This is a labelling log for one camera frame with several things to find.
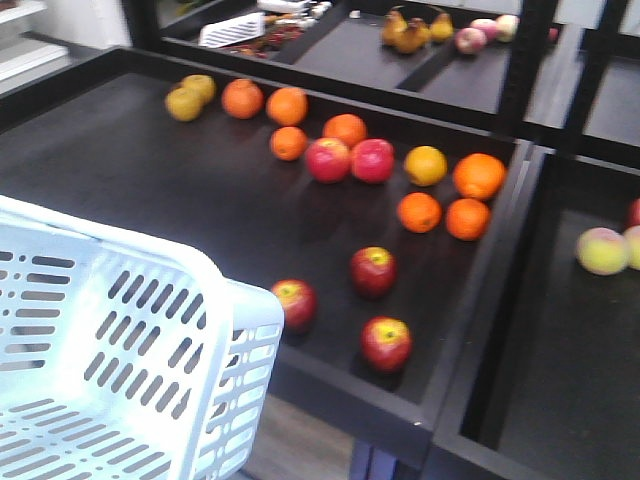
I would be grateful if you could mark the light blue plastic basket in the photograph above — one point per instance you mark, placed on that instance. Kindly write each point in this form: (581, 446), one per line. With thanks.
(123, 355)

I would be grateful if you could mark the dark red apple upper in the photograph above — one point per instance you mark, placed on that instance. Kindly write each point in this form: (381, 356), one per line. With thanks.
(373, 271)

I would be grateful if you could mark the dark red apple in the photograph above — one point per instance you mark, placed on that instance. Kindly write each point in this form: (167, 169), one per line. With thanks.
(386, 344)
(373, 271)

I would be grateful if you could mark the pink red apple left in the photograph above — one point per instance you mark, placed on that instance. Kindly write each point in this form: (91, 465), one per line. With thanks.
(328, 160)

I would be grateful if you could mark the pink red apple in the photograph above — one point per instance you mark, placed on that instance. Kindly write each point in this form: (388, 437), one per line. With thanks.
(328, 160)
(372, 160)

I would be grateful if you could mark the pink red apple right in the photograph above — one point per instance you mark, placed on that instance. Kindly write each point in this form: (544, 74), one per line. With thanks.
(372, 160)

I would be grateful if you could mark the small orange lower left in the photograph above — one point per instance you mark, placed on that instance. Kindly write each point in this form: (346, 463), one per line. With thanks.
(419, 212)

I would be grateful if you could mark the small orange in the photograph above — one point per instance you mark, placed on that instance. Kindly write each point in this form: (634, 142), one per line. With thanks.
(419, 212)
(467, 219)

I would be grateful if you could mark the dark red apple lower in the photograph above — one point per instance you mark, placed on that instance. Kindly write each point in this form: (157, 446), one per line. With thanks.
(386, 344)

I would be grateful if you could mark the yellow orange citrus fruit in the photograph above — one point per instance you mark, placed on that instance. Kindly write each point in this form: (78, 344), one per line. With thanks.
(425, 166)

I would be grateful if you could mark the small orange lower right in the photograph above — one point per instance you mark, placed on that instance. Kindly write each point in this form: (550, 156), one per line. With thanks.
(467, 219)

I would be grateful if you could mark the large orange right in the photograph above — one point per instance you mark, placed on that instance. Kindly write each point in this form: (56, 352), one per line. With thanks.
(479, 176)

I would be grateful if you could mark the pink green peach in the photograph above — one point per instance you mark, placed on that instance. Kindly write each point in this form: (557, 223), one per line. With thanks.
(602, 251)

